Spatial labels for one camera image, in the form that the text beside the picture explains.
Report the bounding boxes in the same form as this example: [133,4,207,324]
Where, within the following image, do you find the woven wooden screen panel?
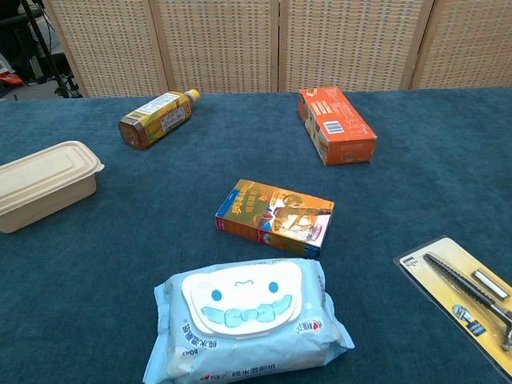
[410,0,512,90]
[277,0,435,93]
[150,0,282,95]
[42,0,170,98]

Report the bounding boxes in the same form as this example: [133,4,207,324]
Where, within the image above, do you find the blue velvet tablecloth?
[0,86,512,384]

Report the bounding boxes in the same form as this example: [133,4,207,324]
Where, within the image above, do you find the black tripod stand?
[18,0,83,99]

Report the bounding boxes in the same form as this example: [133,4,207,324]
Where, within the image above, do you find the yellow tea bottle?
[118,88,202,151]

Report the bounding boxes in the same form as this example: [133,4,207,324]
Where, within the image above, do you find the yellow razor blister package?
[393,236,512,379]

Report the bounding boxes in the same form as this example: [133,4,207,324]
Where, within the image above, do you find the orange bag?
[0,71,25,87]

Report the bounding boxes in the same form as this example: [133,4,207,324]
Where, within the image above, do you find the small orange-yellow snack box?
[214,178,336,260]

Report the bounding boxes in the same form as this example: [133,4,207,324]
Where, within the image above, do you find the blue wet wipes pack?
[142,258,355,384]

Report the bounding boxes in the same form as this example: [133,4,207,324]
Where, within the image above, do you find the long orange carton box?
[298,86,378,167]

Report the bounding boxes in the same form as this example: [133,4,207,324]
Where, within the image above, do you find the beige lidded food container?
[0,140,106,234]

